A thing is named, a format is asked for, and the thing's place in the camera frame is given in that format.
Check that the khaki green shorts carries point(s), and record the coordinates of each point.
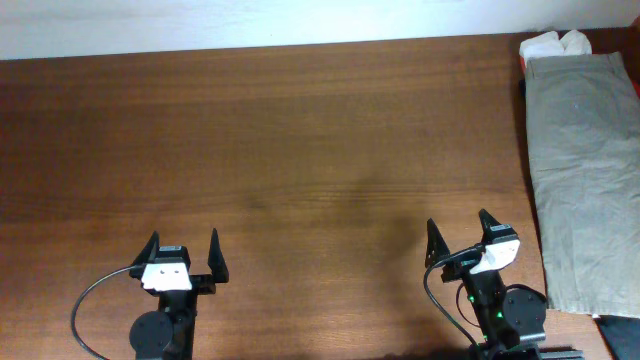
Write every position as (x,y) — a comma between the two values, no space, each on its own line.
(582,127)

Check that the red garment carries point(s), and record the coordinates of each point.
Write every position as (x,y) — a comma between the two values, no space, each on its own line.
(522,82)

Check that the white garment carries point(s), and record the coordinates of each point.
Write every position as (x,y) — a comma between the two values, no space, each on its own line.
(550,44)

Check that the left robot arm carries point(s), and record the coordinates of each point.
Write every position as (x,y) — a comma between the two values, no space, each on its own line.
(167,333)

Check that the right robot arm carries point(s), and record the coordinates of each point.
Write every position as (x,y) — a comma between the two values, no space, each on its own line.
(511,318)

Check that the gripper white camera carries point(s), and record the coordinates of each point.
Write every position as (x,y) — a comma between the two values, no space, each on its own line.
(166,277)
(497,256)

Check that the left gripper white camera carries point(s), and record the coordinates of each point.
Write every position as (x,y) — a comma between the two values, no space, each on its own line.
(166,277)

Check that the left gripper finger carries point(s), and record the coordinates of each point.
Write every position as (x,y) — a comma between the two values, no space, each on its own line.
(216,261)
(148,253)

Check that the right gripper white camera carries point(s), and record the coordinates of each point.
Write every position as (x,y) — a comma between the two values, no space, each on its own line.
(497,256)

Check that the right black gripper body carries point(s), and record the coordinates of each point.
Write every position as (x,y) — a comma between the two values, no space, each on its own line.
(460,266)

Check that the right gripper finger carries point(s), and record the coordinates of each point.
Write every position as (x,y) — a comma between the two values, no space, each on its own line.
(436,246)
(488,222)

